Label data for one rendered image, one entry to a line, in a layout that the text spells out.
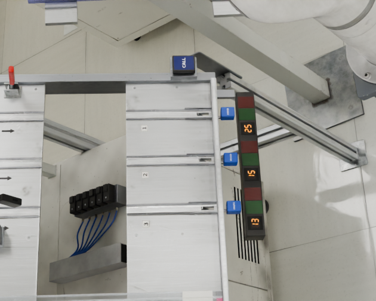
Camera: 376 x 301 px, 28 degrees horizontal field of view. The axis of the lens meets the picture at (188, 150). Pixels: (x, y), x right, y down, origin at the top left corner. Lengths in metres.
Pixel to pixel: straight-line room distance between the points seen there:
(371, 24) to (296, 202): 1.10
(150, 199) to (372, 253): 0.82
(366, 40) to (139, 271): 0.63
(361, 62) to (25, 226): 0.75
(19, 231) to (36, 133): 0.22
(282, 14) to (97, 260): 0.91
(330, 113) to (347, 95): 0.07
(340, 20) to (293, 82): 0.97
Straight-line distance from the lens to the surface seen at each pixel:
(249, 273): 2.18
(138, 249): 1.55
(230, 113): 1.66
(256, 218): 1.60
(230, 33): 2.00
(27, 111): 1.68
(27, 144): 1.65
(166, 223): 1.57
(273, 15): 1.21
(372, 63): 1.49
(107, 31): 2.96
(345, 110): 2.34
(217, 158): 1.60
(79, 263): 1.93
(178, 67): 1.67
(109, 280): 1.91
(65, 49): 3.43
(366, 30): 1.35
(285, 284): 2.32
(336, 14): 1.29
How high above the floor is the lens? 1.92
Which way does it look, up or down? 46 degrees down
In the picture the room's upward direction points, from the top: 66 degrees counter-clockwise
